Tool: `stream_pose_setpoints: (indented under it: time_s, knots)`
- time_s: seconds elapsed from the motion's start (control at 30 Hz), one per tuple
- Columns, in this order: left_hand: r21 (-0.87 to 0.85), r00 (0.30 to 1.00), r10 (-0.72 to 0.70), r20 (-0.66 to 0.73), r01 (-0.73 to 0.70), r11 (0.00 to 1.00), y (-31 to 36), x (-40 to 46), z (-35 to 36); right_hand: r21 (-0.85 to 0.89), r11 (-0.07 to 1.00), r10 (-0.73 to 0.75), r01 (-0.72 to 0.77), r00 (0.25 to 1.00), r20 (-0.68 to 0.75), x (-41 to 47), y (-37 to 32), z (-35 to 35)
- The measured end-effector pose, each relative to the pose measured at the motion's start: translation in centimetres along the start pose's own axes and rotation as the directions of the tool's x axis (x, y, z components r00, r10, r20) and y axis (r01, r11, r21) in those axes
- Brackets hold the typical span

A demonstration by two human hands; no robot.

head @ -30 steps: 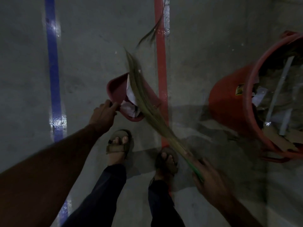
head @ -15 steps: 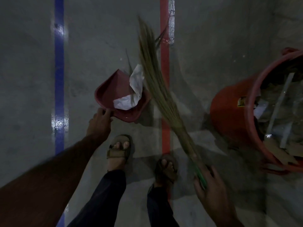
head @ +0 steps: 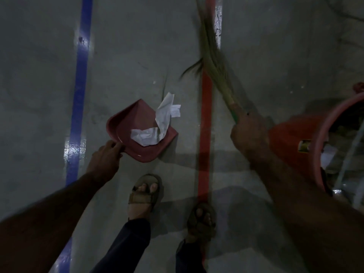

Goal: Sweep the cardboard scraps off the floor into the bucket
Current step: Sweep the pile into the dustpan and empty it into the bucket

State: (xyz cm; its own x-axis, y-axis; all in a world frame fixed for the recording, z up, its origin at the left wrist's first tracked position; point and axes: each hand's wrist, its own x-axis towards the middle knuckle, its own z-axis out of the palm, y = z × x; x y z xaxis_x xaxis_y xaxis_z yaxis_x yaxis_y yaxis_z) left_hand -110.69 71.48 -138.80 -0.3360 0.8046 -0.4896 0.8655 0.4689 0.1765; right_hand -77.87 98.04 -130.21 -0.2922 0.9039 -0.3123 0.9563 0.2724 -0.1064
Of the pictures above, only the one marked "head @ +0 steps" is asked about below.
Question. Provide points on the person's right hand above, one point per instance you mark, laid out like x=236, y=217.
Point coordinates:
x=248, y=133

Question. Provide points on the person's left hand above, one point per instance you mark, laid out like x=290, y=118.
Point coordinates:
x=103, y=162

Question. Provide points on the person's right fingers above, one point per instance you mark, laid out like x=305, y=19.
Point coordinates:
x=241, y=116

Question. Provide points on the person's left thumb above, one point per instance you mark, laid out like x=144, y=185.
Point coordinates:
x=117, y=147

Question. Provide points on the red plastic dustpan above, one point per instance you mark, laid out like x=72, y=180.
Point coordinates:
x=133, y=125

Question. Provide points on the grass broom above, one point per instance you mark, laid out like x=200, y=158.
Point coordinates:
x=213, y=59

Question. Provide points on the person's left forearm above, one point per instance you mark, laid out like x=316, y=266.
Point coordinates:
x=39, y=221

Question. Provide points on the person's right forearm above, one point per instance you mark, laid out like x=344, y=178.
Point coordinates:
x=310, y=213

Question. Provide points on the crumpled white paper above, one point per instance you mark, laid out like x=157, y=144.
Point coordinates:
x=155, y=126

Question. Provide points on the person's left sandal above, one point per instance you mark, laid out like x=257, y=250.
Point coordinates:
x=143, y=193

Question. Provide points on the person's sandal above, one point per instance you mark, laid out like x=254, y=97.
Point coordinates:
x=200, y=221
x=143, y=193

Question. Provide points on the orange plastic bucket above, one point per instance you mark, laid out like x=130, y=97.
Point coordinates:
x=312, y=142

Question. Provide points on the person's left leg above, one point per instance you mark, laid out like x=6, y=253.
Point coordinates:
x=128, y=241

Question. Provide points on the person's leg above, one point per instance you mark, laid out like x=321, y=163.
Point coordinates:
x=128, y=241
x=190, y=253

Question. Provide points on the person's right sandal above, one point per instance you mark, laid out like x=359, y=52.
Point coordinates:
x=200, y=221

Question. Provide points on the person's right leg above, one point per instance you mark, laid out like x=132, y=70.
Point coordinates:
x=190, y=253

